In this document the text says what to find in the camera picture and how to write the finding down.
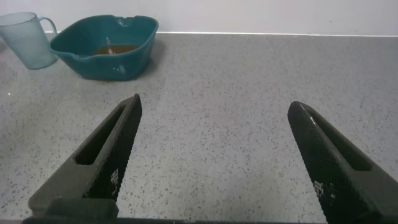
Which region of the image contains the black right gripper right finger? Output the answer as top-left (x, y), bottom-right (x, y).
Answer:
top-left (287, 100), bottom-right (398, 224)

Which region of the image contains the brown liquid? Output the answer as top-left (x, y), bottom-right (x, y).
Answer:
top-left (93, 44), bottom-right (141, 56)

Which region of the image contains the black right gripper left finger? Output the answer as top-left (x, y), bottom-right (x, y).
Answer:
top-left (27, 93), bottom-right (143, 218)

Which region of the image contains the teal plastic basin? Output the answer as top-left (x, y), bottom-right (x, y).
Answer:
top-left (49, 14), bottom-right (159, 82)

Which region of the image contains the clear plastic measuring jug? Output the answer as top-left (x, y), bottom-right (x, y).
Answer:
top-left (0, 11), bottom-right (58, 70)

